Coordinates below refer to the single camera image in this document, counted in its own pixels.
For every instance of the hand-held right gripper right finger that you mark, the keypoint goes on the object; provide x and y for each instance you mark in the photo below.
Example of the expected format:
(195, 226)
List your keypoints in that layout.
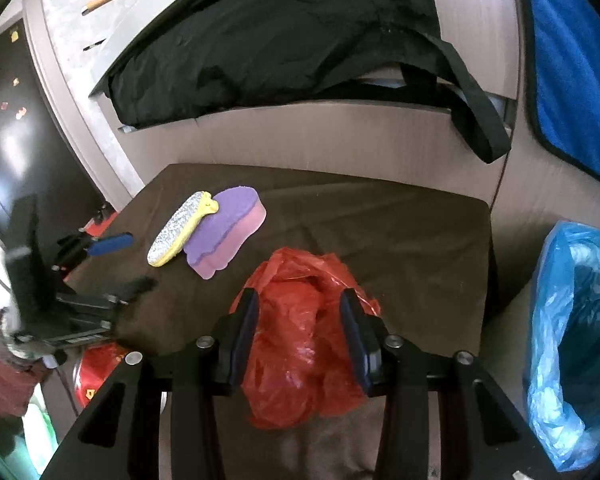
(355, 340)

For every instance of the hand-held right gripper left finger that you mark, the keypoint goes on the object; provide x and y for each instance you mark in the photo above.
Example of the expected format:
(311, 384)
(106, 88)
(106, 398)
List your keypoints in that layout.
(245, 335)

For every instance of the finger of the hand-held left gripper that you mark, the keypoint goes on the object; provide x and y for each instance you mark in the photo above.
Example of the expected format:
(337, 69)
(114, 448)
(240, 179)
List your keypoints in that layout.
(112, 242)
(135, 287)

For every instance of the red plastic bag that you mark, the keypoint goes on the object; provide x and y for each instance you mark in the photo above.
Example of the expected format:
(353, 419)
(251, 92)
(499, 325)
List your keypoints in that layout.
(300, 320)

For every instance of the blue plastic bin bag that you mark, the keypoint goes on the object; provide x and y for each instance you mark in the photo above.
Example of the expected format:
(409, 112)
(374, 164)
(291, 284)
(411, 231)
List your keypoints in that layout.
(555, 360)

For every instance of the person's left forearm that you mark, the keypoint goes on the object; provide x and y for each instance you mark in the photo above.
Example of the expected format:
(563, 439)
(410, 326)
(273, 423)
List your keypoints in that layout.
(2, 380)

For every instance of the red silver snack bag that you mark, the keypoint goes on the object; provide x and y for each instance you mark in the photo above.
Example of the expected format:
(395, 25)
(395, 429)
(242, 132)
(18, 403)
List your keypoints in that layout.
(92, 375)

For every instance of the purple pink sponge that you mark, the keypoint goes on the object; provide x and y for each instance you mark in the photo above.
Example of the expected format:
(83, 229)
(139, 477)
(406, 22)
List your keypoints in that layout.
(225, 230)

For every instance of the black fridge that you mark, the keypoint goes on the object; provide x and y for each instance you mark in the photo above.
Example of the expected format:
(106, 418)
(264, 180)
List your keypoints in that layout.
(25, 170)

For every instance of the small fridge magnets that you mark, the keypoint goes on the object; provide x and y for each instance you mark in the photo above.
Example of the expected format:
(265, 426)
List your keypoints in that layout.
(21, 111)

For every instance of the white marble counter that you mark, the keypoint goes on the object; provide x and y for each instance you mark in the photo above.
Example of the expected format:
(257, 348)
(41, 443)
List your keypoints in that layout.
(70, 25)

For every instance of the black cloth bag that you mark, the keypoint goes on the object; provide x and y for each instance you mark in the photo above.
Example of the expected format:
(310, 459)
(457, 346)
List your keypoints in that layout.
(280, 35)

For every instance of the blue towel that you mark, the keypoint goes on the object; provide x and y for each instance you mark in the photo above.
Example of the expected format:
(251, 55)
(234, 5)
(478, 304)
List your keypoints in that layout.
(575, 70)

